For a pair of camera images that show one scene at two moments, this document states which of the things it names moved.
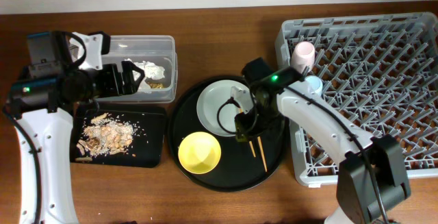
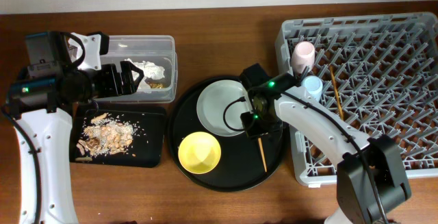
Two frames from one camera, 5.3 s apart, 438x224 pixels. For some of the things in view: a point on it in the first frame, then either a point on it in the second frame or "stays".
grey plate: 215,108 stays
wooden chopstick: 252,147 -> 337,91
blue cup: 313,85 stays
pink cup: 302,55 stays
